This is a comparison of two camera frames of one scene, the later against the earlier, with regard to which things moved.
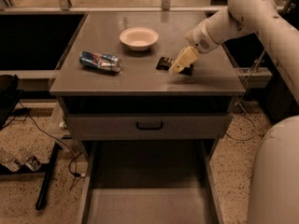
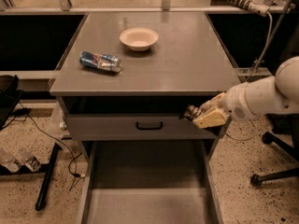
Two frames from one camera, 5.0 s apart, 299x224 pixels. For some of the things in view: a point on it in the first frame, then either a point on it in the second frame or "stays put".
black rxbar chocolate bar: [164, 63] to [190, 113]
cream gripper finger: [187, 64] to [213, 103]
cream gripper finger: [177, 67] to [210, 119]
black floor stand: [46, 168] stays put
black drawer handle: [149, 128] stays put
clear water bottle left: [7, 158] stays put
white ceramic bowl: [138, 38] stays put
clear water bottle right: [32, 161] stays put
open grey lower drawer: [153, 181] stays put
